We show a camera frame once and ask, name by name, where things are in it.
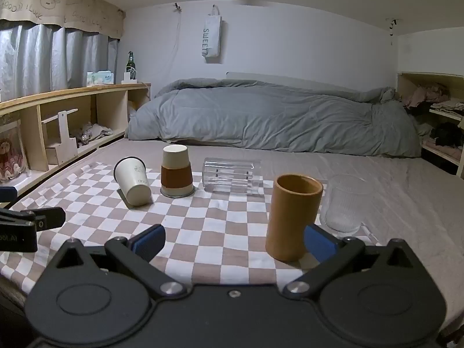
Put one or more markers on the wooden tool caddy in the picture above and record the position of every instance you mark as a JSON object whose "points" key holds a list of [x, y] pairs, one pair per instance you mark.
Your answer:
{"points": [[65, 141]]}

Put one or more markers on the white paper cup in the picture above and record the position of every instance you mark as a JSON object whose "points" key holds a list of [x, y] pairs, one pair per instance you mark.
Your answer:
{"points": [[133, 185]]}

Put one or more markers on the green glass bottle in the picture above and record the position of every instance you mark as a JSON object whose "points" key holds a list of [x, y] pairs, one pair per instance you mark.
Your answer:
{"points": [[130, 63]]}

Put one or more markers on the beige folded clothes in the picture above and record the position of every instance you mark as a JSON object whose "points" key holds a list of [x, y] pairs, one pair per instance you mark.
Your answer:
{"points": [[449, 106]]}

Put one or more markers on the smooth clear glass cup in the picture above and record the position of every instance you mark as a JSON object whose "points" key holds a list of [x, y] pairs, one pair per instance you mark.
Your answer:
{"points": [[232, 176]]}

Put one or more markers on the long wooden shelf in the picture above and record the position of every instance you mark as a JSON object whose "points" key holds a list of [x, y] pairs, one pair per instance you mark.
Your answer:
{"points": [[72, 92]]}

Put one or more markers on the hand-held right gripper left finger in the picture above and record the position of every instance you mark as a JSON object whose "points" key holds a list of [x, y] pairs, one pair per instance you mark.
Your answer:
{"points": [[149, 241]]}

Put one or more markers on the white hanging bag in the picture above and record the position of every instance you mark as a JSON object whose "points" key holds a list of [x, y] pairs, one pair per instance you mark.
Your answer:
{"points": [[211, 36]]}

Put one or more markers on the pink clothes pile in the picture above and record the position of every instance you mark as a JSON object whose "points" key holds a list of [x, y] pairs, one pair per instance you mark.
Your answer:
{"points": [[427, 94]]}

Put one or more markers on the ribbed clear glass cup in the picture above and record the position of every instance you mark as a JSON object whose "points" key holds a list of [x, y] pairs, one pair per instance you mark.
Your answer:
{"points": [[344, 206]]}

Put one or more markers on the clear printed bag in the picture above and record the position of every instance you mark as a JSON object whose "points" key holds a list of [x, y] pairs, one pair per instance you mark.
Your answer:
{"points": [[11, 152]]}

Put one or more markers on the beige checkered cloth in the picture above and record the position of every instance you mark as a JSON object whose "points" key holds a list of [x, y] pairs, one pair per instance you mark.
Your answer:
{"points": [[217, 232]]}

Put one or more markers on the crumpled grey cloth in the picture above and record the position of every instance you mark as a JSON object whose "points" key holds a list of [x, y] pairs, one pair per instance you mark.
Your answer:
{"points": [[95, 132]]}

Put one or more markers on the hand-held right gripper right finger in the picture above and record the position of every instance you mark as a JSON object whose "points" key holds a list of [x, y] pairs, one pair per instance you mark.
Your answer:
{"points": [[321, 243]]}

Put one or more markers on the white headboard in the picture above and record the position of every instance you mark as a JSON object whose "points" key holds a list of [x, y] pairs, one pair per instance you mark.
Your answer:
{"points": [[290, 79]]}

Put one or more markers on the white cup with brown sleeve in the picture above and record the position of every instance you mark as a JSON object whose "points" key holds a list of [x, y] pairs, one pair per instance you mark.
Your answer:
{"points": [[176, 174]]}

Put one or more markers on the small white box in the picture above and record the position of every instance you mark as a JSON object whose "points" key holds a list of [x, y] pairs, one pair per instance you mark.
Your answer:
{"points": [[129, 77]]}

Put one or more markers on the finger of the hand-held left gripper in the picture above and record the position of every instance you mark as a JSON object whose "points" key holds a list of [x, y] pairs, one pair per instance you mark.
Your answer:
{"points": [[6, 193], [47, 218]]}

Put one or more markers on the grey duvet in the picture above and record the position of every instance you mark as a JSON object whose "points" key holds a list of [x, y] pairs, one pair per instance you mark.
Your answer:
{"points": [[272, 116]]}

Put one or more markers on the beige printed valance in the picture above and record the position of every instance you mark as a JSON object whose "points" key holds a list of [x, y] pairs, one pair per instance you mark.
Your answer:
{"points": [[54, 3]]}

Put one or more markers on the black clothes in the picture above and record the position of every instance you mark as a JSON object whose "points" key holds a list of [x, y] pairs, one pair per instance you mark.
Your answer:
{"points": [[447, 132]]}

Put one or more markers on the brown bamboo cup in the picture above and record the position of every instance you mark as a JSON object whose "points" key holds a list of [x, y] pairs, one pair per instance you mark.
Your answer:
{"points": [[292, 221]]}

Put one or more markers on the tissue pack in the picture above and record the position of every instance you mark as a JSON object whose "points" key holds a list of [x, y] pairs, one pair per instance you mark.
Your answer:
{"points": [[100, 78]]}

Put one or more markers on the black wall clip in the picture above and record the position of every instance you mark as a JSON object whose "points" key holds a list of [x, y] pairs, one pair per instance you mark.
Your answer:
{"points": [[393, 23]]}

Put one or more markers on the wooden clothes shelf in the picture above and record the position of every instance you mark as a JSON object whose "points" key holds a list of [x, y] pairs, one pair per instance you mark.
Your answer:
{"points": [[453, 79]]}

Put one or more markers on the grey curtain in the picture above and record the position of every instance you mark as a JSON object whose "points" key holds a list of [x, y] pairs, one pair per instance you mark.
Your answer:
{"points": [[43, 58]]}

